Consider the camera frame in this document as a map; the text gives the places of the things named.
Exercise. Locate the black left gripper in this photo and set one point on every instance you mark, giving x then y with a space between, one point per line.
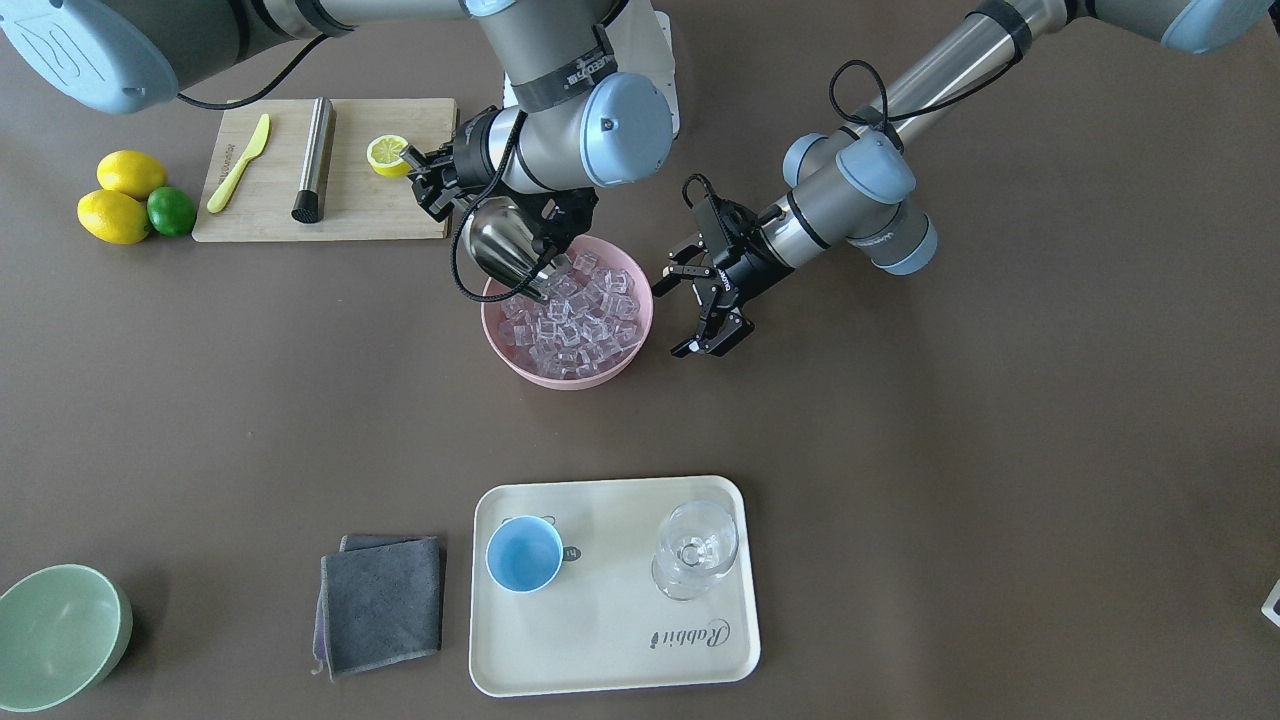
742 261

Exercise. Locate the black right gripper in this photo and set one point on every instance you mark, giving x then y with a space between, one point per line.
471 158

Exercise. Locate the metal ice scoop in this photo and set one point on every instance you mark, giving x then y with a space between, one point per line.
500 237

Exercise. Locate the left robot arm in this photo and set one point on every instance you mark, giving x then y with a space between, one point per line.
855 185

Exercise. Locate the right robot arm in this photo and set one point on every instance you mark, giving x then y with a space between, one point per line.
589 118

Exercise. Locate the clear ice cubes pile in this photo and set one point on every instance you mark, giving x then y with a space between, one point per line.
575 320

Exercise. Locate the light blue cup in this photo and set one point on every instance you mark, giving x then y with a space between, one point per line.
524 554

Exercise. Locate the half lemon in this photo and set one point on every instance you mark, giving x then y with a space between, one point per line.
384 155

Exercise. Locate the bamboo cutting board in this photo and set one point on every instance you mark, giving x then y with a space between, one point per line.
358 203

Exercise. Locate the pink bowl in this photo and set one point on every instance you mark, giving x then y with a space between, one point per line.
567 320

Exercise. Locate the steel muddler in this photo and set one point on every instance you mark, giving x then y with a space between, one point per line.
309 201

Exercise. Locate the clear wine glass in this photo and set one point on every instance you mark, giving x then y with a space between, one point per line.
697 546

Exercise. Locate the yellow plastic knife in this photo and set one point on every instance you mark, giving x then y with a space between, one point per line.
254 148

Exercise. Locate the green lime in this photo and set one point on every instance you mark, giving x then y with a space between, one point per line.
171 212

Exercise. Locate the cream serving tray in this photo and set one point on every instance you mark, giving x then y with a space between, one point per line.
603 624

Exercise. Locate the yellow lemon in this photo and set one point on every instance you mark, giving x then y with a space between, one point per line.
113 217
132 172

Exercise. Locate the grey folded cloth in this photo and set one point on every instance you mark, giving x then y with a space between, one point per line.
379 603

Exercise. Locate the green bowl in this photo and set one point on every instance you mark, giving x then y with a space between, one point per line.
63 629

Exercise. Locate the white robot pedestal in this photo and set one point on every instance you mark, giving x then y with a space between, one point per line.
641 37

